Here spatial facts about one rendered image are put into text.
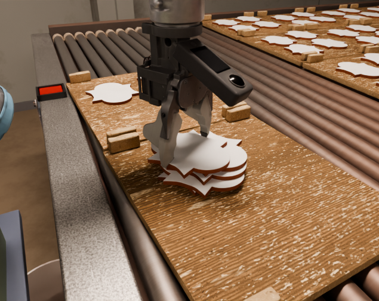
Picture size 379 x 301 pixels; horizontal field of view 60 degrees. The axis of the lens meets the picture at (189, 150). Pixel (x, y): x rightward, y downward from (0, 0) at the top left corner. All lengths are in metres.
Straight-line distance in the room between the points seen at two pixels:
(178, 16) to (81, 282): 0.35
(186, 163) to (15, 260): 0.29
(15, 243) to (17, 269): 0.05
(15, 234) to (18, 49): 2.71
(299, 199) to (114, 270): 0.29
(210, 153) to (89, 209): 0.21
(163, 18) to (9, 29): 2.80
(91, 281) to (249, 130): 0.43
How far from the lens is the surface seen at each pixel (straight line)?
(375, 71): 1.17
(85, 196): 0.57
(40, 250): 1.84
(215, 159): 0.52
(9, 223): 0.64
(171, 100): 0.46
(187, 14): 0.45
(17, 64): 3.27
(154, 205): 0.50
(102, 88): 0.92
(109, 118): 0.77
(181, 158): 0.52
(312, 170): 0.61
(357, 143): 0.77
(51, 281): 1.30
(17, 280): 0.54
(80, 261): 0.47
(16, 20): 3.20
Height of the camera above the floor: 1.26
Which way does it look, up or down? 32 degrees down
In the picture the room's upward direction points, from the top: straight up
